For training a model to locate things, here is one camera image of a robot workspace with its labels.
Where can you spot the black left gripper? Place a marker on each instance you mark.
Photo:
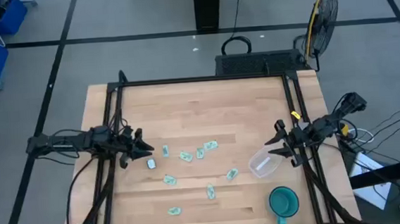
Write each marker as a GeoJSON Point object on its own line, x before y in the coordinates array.
{"type": "Point", "coordinates": [124, 145]}

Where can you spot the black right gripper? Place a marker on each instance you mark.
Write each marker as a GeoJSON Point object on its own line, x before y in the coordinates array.
{"type": "Point", "coordinates": [295, 137]}

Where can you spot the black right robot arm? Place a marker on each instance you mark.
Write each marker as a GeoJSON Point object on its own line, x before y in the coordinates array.
{"type": "Point", "coordinates": [331, 122]}

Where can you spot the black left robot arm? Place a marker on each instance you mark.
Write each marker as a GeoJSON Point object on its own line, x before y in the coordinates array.
{"type": "Point", "coordinates": [68, 142]}

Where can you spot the clear plastic container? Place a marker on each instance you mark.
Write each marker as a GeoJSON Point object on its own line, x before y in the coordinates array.
{"type": "Point", "coordinates": [265, 162]}

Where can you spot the teal plastic cup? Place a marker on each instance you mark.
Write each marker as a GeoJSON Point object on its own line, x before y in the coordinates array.
{"type": "Point", "coordinates": [284, 202]}

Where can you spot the yellow connector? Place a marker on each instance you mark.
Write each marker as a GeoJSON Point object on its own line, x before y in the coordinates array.
{"type": "Point", "coordinates": [345, 130]}

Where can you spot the black perforated computer case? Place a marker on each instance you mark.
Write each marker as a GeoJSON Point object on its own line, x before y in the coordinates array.
{"type": "Point", "coordinates": [258, 62]}

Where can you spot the white paper box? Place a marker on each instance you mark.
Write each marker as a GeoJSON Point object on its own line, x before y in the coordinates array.
{"type": "Point", "coordinates": [369, 181]}

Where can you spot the black metal bar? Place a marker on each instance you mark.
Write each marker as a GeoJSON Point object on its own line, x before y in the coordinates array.
{"type": "Point", "coordinates": [391, 172]}

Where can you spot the black floor fan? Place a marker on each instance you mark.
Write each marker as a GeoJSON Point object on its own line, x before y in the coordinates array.
{"type": "Point", "coordinates": [322, 22]}

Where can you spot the black pillar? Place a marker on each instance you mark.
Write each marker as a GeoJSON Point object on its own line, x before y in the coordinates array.
{"type": "Point", "coordinates": [207, 5]}

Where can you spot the black metal table frame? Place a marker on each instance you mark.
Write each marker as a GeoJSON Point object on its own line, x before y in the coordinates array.
{"type": "Point", "coordinates": [197, 79]}

